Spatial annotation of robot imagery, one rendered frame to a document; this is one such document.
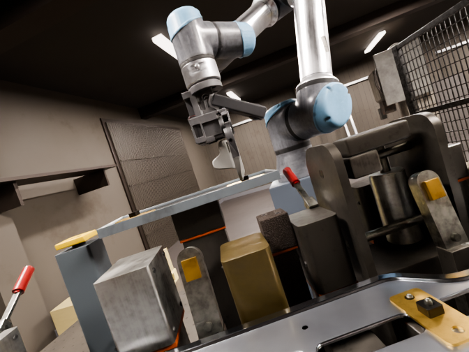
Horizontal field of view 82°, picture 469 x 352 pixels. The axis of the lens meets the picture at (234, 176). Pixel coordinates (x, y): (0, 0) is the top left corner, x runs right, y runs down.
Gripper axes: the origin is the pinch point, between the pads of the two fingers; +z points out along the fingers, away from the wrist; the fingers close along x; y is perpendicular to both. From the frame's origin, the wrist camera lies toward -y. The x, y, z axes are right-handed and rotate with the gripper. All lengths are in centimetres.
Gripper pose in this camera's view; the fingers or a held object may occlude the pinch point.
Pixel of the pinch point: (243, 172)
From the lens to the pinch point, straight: 57.8
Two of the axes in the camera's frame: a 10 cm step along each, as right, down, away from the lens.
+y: -9.5, 3.0, 0.5
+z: 3.1, 9.5, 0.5
